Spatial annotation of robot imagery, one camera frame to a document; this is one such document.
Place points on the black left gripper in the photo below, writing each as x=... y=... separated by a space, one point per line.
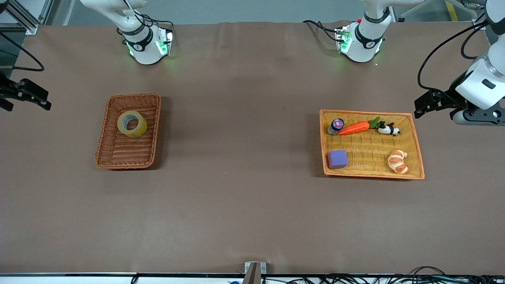
x=446 y=98

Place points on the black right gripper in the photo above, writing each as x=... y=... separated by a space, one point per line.
x=8 y=90

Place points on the clear yellowish tape roll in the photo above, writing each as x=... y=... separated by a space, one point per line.
x=138 y=132

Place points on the right arm base connector plate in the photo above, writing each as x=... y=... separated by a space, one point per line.
x=165 y=41

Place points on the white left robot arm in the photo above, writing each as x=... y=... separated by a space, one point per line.
x=483 y=83

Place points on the left arm base connector plate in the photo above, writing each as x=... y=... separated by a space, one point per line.
x=342 y=39

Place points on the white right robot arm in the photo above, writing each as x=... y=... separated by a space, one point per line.
x=144 y=51

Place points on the orange wicker basket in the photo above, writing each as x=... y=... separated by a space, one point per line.
x=371 y=168

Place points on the brown wicker basket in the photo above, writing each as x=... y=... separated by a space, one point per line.
x=126 y=156

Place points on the black white panda toy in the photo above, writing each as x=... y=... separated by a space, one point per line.
x=388 y=129

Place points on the toy croissant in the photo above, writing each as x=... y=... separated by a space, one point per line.
x=397 y=161

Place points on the orange toy carrot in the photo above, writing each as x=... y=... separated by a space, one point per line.
x=355 y=128

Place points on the upright aluminium profile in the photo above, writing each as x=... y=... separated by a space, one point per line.
x=46 y=12

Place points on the grey metal strut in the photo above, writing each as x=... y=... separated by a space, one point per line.
x=412 y=10

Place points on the small jar blue lid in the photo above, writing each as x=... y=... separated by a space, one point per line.
x=336 y=125

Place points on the purple cube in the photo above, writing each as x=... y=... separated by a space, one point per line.
x=337 y=159

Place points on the table edge trim strip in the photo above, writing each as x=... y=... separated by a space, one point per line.
x=79 y=274

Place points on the brown table cover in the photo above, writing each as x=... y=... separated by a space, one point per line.
x=244 y=118

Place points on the slanted aluminium profile with bracket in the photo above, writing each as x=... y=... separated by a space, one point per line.
x=23 y=19

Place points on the aluminium profile corner bracket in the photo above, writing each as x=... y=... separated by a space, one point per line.
x=478 y=27

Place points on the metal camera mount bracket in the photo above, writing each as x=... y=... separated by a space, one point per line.
x=254 y=272

